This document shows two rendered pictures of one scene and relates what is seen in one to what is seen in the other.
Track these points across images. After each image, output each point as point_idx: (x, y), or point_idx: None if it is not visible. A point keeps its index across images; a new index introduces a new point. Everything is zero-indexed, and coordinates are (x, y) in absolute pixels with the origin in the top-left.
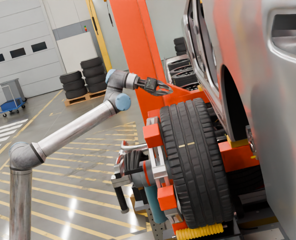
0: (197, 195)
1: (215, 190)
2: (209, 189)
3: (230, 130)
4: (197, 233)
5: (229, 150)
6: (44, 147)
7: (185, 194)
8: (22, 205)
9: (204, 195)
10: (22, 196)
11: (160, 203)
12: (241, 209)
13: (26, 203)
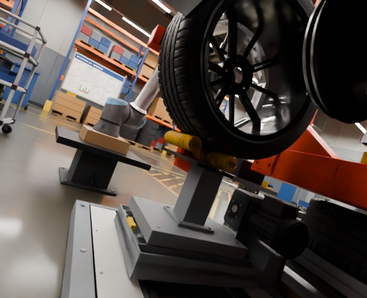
0: (170, 31)
1: (179, 21)
2: (178, 20)
3: None
4: (174, 135)
5: (352, 162)
6: None
7: (166, 32)
8: (152, 77)
9: (172, 31)
10: (155, 72)
11: (150, 36)
12: (284, 232)
13: (154, 79)
